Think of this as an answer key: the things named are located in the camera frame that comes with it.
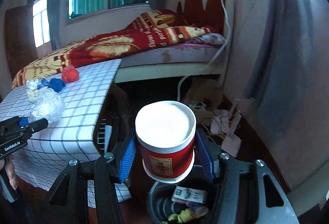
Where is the beige paper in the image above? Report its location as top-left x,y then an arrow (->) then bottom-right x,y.
26,89 -> 40,103

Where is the clear plastic bag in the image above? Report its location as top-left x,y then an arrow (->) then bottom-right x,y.
27,87 -> 65,124

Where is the blue knit cloth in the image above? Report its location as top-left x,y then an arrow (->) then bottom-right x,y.
37,78 -> 66,93

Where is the green white milk carton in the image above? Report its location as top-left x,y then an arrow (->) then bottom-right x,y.
171,186 -> 206,204

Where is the white tissue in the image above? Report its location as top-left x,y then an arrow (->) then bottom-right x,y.
26,79 -> 40,91

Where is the red white milk carton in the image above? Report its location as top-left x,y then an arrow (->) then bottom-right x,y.
186,202 -> 209,218

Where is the black round trash bin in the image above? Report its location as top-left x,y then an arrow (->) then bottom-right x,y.
147,178 -> 221,223

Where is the person's left hand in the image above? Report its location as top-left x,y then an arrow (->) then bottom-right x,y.
0,154 -> 18,190

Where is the white black grid tablecloth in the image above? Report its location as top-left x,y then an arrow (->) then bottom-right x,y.
13,59 -> 121,191

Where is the red plastic bag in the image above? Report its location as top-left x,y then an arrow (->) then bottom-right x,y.
61,65 -> 79,84

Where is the brown wooden door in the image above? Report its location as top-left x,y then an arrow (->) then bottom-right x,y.
5,6 -> 37,78

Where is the cardboard box under bed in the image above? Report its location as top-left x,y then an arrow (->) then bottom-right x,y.
182,78 -> 223,126

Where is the grey right curtain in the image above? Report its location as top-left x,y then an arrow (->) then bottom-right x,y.
244,0 -> 313,136

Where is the small bright window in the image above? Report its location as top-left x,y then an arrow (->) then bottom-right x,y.
32,0 -> 50,48

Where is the grey left curtain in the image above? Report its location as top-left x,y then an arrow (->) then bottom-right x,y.
46,0 -> 69,51

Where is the floral pillow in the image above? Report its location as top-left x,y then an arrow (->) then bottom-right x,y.
185,33 -> 225,46

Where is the red yellow feather blanket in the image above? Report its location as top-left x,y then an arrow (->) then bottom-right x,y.
12,9 -> 215,88

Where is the bed with red headboard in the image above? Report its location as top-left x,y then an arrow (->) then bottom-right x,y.
114,0 -> 234,85

